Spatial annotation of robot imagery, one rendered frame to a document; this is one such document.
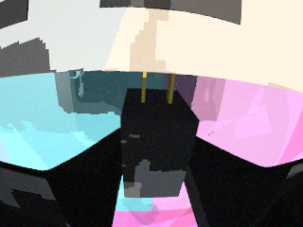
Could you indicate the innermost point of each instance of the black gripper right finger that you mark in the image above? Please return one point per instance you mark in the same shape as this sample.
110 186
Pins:
228 191

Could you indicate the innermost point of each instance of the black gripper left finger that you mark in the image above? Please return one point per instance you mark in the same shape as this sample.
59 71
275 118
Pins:
81 192

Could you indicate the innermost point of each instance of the black two-prong plug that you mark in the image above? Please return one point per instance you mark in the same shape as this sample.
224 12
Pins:
158 132

